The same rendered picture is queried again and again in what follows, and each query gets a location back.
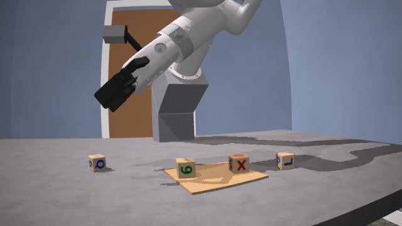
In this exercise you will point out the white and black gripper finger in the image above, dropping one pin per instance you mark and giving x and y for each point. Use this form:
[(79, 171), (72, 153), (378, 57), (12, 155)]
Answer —
[(113, 88), (127, 92)]

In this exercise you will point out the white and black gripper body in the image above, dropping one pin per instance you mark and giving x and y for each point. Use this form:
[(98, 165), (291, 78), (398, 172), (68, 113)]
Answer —
[(160, 60)]

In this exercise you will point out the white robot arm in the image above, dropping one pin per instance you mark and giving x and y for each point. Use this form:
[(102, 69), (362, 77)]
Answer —
[(194, 30)]

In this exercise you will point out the tan flat mat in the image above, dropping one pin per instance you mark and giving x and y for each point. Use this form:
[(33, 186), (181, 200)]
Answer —
[(212, 177)]

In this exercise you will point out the wooden letter block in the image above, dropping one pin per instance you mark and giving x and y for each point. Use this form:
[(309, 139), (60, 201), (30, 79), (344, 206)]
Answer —
[(238, 163), (185, 168), (97, 163), (285, 160)]

